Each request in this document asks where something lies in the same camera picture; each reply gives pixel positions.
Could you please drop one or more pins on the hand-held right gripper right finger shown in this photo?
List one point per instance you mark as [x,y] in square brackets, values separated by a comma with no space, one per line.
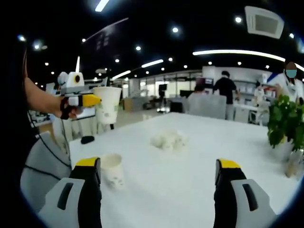
[242,202]

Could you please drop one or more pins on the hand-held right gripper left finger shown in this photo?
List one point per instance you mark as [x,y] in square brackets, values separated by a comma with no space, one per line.
[71,202]

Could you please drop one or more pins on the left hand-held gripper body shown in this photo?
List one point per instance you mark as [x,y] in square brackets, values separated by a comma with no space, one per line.
[71,84]

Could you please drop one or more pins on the white paper cup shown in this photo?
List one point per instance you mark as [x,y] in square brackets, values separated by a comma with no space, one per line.
[114,168]
[108,104]

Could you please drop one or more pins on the group of white paper cups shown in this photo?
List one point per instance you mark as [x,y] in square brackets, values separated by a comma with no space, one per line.
[168,140]

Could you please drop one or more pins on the person's left hand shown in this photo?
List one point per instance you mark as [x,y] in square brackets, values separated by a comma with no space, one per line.
[69,112]

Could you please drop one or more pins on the black computer mouse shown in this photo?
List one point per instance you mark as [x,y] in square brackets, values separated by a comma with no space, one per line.
[87,139]

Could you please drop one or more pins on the dark hanging ceiling panel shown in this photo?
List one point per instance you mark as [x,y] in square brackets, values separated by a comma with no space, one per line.
[107,38]

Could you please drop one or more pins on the person's dark shirt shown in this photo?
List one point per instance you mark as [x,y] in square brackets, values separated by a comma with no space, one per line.
[21,130]

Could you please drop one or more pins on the white table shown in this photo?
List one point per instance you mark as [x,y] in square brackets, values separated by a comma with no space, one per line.
[166,185]

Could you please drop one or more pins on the green potted plant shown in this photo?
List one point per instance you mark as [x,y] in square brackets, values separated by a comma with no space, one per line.
[285,118]

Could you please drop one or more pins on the grey desk partition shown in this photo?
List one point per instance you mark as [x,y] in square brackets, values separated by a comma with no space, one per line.
[206,105]

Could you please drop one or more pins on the long curved ceiling light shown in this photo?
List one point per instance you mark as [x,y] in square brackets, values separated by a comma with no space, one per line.
[237,52]

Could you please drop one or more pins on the white ceiling air vent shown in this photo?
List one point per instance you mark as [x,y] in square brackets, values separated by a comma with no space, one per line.
[263,22]

